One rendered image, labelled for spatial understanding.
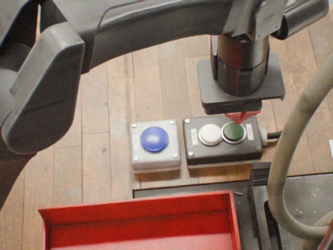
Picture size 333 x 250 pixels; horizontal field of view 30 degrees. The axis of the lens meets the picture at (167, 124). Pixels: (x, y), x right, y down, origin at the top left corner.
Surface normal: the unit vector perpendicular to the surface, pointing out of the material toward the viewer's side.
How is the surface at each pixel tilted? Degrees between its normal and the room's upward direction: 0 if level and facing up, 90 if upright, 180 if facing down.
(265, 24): 90
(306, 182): 0
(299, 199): 0
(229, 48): 91
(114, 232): 0
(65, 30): 17
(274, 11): 90
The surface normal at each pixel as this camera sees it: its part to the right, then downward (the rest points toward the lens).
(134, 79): -0.04, -0.53
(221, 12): 0.33, 0.72
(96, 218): 0.08, 0.84
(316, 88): -0.64, 0.53
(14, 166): 0.48, 0.82
